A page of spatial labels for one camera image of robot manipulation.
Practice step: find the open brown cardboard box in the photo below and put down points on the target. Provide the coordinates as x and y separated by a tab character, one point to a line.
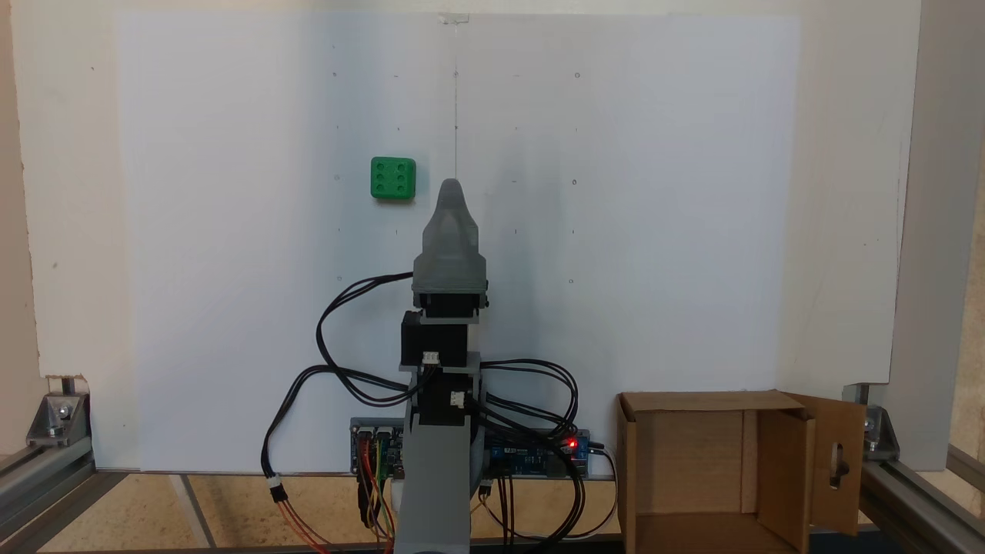
692	462

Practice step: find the aluminium frame rail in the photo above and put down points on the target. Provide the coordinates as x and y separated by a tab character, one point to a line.
923	500
46	492

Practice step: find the blue circuit board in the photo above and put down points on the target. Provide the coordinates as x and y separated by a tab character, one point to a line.
523	458

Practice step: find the green die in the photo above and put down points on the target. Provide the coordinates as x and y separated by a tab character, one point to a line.
392	178

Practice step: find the wide grey fixed gripper jaw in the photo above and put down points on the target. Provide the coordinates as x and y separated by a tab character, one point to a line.
450	238

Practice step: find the silver corner bracket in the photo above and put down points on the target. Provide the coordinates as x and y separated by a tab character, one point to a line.
58	419
877	435

